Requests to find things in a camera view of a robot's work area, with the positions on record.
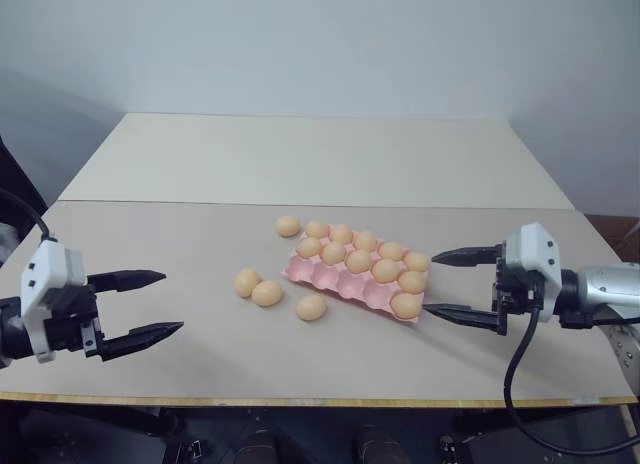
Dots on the beige egg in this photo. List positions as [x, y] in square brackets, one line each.
[412, 282]
[386, 270]
[317, 229]
[267, 293]
[365, 240]
[341, 234]
[358, 261]
[391, 251]
[312, 307]
[406, 305]
[288, 226]
[416, 261]
[248, 282]
[309, 247]
[333, 253]

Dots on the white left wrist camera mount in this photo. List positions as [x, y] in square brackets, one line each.
[47, 264]

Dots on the black bulky shape beside table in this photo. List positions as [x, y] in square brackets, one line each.
[20, 184]

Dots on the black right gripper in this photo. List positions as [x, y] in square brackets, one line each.
[517, 294]

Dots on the dark rounded shape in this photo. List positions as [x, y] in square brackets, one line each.
[375, 444]
[257, 446]

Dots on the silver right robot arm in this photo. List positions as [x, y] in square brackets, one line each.
[600, 289]

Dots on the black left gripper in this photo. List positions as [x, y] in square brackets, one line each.
[70, 319]

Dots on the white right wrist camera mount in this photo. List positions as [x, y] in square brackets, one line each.
[535, 249]

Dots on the grey perforated metal plate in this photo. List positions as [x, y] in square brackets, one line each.
[625, 359]

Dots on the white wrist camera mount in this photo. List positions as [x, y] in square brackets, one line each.
[535, 249]
[47, 264]

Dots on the pink egg tray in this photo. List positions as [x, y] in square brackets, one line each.
[340, 284]

